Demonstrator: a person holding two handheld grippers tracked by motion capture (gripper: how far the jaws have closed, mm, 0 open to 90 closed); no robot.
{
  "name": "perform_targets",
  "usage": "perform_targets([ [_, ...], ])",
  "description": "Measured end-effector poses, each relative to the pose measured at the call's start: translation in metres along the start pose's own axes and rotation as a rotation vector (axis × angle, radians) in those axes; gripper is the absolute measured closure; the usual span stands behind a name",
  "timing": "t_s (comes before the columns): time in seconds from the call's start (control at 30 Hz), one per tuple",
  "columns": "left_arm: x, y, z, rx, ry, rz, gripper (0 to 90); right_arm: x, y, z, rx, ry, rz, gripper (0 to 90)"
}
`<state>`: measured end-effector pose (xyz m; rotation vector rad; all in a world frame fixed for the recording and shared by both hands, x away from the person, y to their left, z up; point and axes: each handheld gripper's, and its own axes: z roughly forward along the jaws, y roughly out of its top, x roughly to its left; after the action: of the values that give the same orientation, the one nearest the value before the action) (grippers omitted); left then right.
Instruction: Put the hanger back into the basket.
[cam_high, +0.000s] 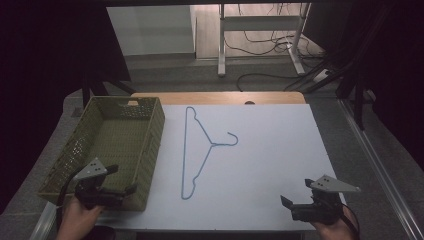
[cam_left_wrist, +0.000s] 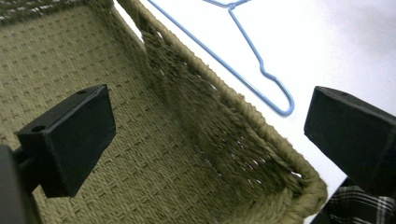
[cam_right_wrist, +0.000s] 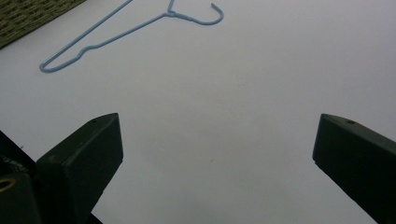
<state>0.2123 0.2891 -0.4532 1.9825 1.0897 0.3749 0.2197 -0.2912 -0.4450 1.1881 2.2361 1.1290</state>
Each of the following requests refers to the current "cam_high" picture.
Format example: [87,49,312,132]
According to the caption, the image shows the metal floor rail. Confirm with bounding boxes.
[337,98,424,240]

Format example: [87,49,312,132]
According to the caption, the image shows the person's left hand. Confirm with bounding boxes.
[55,196,105,240]

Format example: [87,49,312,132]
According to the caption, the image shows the white cabinet panel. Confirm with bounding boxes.
[106,4,197,57]

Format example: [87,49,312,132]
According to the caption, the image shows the black floor cables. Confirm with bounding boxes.
[222,3,326,93]

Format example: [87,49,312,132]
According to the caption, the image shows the black stand legs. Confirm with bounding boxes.
[80,64,137,108]

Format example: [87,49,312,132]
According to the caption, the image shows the black tripod stand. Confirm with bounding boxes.
[301,6,379,132]

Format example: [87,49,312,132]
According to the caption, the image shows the white table mat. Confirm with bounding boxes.
[95,103,347,233]

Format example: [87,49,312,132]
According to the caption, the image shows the person's right hand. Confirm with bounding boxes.
[310,207,359,240]

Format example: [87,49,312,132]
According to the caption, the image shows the white power strip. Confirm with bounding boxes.
[312,68,332,83]

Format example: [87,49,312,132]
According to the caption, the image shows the blue wire clothes hanger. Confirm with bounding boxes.
[180,106,240,201]

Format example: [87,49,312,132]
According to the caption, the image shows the green plastic basket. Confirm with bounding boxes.
[36,95,166,212]

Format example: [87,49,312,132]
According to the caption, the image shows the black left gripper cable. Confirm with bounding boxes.
[55,173,83,232]

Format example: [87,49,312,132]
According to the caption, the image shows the white metal desk frame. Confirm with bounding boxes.
[217,3,312,78]

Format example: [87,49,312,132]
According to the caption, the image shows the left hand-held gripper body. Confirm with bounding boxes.
[73,157,128,211]

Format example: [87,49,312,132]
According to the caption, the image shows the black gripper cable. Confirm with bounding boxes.
[339,202,362,240]
[55,173,83,232]

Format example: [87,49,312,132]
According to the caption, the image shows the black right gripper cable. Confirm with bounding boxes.
[339,202,362,240]

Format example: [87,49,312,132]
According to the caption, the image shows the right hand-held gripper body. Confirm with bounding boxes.
[290,174,362,225]

